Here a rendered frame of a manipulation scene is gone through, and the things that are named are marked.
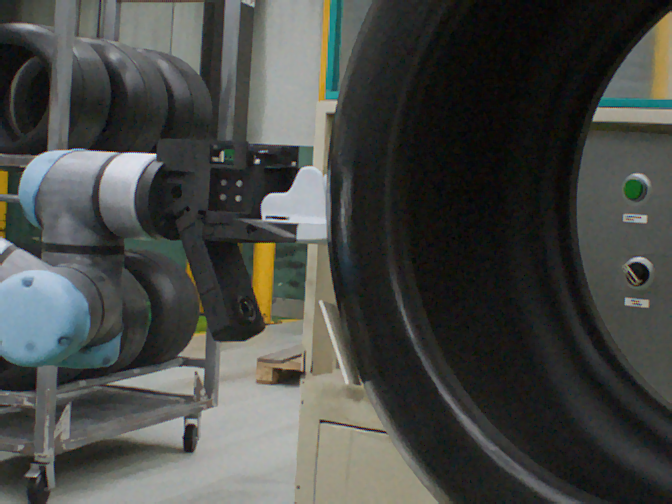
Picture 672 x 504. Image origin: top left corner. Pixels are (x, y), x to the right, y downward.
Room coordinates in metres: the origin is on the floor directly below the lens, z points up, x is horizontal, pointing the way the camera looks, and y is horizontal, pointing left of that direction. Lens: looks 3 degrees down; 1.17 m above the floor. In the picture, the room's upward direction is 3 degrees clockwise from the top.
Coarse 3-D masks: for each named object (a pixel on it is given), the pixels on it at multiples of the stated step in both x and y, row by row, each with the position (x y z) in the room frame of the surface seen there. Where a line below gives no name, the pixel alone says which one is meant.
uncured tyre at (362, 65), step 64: (384, 0) 0.91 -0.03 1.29; (448, 0) 0.87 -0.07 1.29; (512, 0) 1.07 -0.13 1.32; (576, 0) 1.09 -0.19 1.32; (640, 0) 1.08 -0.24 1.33; (384, 64) 0.90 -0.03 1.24; (448, 64) 1.05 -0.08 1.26; (512, 64) 1.11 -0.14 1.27; (576, 64) 1.10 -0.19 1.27; (384, 128) 0.89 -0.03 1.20; (448, 128) 1.08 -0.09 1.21; (512, 128) 1.12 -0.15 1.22; (576, 128) 1.11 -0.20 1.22; (384, 192) 0.89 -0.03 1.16; (448, 192) 1.09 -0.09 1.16; (512, 192) 1.13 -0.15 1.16; (576, 192) 1.13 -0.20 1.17; (384, 256) 0.89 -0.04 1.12; (448, 256) 1.08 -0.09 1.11; (512, 256) 1.12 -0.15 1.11; (576, 256) 1.12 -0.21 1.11; (384, 320) 0.89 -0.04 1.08; (448, 320) 1.05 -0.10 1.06; (512, 320) 1.11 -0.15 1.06; (576, 320) 1.10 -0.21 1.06; (384, 384) 0.89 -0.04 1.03; (448, 384) 0.87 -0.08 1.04; (512, 384) 1.08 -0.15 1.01; (576, 384) 1.09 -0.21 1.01; (640, 384) 1.08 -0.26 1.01; (448, 448) 0.86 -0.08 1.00; (512, 448) 0.85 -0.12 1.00; (576, 448) 1.06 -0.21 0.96; (640, 448) 1.06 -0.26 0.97
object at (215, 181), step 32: (160, 160) 1.14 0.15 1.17; (192, 160) 1.11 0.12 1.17; (224, 160) 1.09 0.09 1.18; (256, 160) 1.07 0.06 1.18; (288, 160) 1.10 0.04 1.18; (160, 192) 1.13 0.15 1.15; (192, 192) 1.12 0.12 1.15; (224, 192) 1.09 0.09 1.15; (256, 192) 1.07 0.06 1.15; (160, 224) 1.13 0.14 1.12
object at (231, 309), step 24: (192, 216) 1.11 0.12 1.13; (192, 240) 1.11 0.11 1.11; (192, 264) 1.11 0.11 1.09; (216, 264) 1.10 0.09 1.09; (240, 264) 1.13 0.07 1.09; (216, 288) 1.09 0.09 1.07; (240, 288) 1.11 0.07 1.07; (216, 312) 1.09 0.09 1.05; (240, 312) 1.09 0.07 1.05; (216, 336) 1.09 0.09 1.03; (240, 336) 1.09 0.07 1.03
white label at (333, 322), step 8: (320, 304) 0.92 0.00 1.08; (328, 304) 0.93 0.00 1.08; (328, 312) 0.92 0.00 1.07; (336, 312) 0.95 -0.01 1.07; (328, 320) 0.92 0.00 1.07; (336, 320) 0.94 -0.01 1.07; (328, 328) 0.91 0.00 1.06; (336, 328) 0.93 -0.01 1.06; (336, 336) 0.92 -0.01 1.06; (344, 336) 0.95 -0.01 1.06; (336, 344) 0.91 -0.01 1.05; (344, 344) 0.94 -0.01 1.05; (336, 352) 0.91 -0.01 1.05; (344, 352) 0.93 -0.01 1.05; (344, 360) 0.92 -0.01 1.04; (352, 360) 0.94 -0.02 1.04; (344, 368) 0.91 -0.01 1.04; (352, 368) 0.93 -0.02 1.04; (344, 376) 0.91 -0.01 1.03; (352, 376) 0.92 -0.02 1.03; (360, 384) 0.94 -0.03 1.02
